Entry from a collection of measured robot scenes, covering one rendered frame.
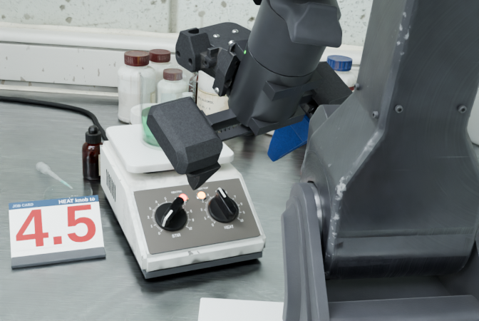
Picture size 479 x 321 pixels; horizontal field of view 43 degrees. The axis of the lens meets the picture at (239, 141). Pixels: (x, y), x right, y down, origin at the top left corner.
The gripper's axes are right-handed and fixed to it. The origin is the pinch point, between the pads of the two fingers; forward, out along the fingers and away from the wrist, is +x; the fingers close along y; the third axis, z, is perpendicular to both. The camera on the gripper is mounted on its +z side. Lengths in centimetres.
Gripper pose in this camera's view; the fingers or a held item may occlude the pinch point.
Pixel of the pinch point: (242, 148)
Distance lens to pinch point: 56.1
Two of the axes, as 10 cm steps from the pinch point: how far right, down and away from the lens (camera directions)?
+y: -8.2, 2.7, -5.1
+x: -2.6, 6.3, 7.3
